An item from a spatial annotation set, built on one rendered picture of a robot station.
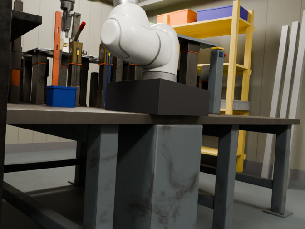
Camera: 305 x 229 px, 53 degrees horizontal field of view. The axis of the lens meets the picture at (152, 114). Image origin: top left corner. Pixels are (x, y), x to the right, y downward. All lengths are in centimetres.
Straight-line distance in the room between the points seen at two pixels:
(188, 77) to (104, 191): 107
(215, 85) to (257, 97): 194
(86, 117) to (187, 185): 59
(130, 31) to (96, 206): 63
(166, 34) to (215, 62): 88
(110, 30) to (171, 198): 70
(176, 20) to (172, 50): 282
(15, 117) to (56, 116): 12
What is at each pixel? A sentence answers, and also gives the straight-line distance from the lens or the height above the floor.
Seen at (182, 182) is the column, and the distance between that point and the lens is 132.
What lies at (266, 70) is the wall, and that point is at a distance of 403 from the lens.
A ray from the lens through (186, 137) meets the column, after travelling 130.
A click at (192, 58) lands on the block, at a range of 199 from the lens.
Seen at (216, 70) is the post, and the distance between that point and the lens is 215.
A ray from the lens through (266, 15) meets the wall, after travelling 419.
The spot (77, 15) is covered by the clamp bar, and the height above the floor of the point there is 120.
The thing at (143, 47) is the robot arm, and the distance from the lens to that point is 119.
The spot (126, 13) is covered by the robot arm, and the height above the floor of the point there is 107.
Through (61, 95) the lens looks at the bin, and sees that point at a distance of 140.
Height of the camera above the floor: 73
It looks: 2 degrees down
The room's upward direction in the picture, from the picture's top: 4 degrees clockwise
